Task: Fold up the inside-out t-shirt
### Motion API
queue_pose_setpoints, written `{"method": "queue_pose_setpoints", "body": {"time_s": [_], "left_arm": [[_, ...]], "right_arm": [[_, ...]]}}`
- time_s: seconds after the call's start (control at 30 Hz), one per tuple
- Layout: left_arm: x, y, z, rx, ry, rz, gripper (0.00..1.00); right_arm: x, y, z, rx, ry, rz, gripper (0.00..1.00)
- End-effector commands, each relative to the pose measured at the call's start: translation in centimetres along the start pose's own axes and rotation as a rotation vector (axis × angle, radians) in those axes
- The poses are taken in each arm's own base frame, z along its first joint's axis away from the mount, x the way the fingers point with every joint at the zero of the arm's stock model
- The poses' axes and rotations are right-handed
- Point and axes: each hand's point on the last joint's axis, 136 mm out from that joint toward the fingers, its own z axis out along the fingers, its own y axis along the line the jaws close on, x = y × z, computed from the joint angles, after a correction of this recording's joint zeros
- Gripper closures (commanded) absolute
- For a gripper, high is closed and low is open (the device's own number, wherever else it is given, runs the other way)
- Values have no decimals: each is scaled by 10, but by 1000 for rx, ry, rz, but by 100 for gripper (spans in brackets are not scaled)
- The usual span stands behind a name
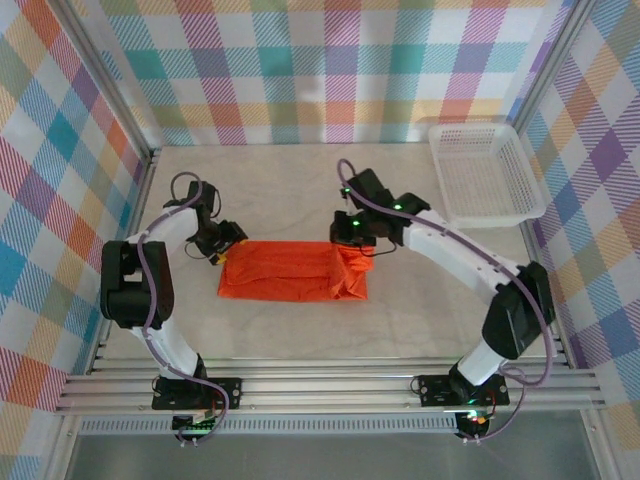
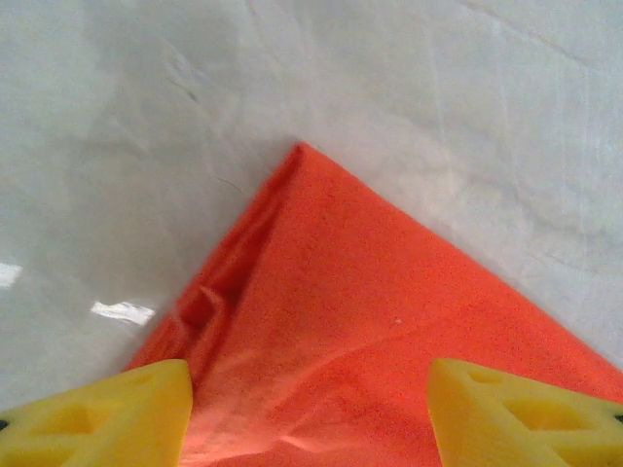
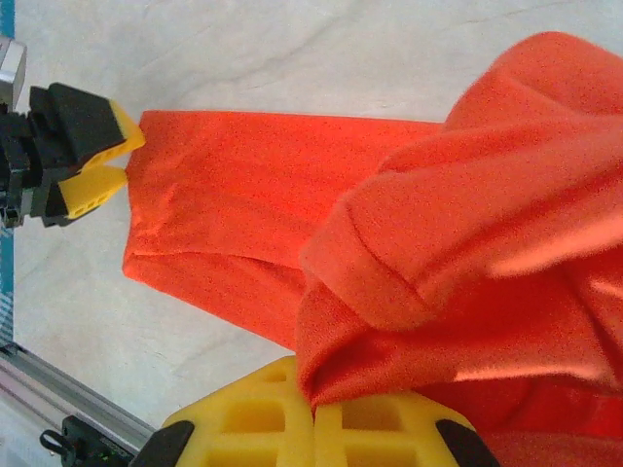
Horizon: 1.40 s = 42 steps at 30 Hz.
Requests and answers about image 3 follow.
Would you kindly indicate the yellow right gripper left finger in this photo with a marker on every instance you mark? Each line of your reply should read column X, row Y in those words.
column 253, row 428

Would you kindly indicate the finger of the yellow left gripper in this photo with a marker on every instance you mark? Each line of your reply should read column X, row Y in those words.
column 92, row 187
column 83, row 121

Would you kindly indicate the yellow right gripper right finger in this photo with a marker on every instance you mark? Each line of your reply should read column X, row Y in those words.
column 379, row 438

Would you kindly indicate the orange t-shirt with cartoon print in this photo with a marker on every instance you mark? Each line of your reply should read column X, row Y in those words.
column 243, row 194

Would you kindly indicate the small black circuit board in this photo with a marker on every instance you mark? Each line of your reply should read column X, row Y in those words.
column 87, row 438

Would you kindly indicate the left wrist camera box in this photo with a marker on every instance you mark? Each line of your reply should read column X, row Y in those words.
column 10, row 73

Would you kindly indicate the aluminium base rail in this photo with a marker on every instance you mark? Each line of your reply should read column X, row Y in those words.
column 48, row 384

